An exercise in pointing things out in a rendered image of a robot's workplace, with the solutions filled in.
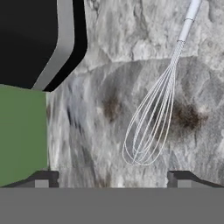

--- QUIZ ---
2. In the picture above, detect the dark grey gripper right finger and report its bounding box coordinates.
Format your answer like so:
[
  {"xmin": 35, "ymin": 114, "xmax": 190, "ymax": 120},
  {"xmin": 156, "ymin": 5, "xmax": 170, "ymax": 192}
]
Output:
[{"xmin": 166, "ymin": 170, "xmax": 223, "ymax": 188}]

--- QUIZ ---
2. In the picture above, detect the green drawer front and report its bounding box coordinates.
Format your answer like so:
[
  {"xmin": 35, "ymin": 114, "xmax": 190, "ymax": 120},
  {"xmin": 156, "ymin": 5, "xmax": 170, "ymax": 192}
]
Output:
[{"xmin": 0, "ymin": 83, "xmax": 49, "ymax": 187}]

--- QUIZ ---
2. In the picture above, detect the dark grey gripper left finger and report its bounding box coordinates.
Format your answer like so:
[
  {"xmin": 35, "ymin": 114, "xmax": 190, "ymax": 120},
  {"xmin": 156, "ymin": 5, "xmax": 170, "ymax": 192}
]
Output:
[{"xmin": 4, "ymin": 170, "xmax": 60, "ymax": 188}]

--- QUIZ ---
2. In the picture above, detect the white wire whisk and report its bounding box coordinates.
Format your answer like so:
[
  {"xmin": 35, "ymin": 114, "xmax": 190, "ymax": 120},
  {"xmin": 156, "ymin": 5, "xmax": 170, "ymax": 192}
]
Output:
[{"xmin": 122, "ymin": 0, "xmax": 203, "ymax": 166}]

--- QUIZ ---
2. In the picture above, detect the black and silver appliance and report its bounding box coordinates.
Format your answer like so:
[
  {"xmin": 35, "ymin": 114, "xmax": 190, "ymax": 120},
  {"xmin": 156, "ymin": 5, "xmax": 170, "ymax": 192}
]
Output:
[{"xmin": 0, "ymin": 0, "xmax": 88, "ymax": 93}]

